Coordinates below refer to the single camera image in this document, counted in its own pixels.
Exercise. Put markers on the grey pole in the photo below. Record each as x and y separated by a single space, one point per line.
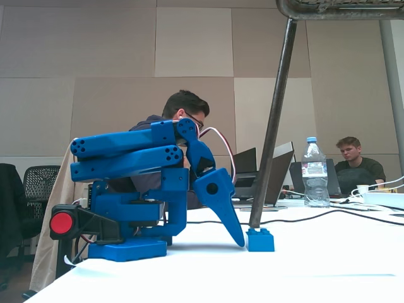
393 94

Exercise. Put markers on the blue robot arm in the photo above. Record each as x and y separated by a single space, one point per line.
126 142

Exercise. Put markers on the man with glasses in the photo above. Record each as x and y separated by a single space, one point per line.
186 105

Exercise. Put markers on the black chair with jacket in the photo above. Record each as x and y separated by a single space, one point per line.
9 205

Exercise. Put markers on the white box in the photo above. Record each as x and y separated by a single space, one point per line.
385 199

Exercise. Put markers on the clear plastic water bottle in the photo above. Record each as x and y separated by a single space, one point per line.
315 176

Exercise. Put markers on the man in dark green shirt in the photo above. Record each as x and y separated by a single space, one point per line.
363 167

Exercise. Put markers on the dark grey laptop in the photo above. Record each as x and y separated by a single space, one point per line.
333 180

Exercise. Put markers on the silver laptop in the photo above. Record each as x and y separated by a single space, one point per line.
281 167

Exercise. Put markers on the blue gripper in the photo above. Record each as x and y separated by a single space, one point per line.
214 189

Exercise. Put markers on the black clamp with red knob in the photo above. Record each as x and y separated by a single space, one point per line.
63 222

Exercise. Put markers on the black cylindrical rod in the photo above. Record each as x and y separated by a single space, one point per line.
277 110

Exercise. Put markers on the blue toy brick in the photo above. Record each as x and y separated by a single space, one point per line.
260 242

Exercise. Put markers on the black laptop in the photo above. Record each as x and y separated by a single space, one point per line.
246 161

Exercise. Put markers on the black mesh office chair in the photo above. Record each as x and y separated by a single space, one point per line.
39 186

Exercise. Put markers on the beige coat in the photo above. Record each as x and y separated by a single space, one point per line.
57 195

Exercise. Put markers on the white cup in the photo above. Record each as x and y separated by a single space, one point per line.
363 188

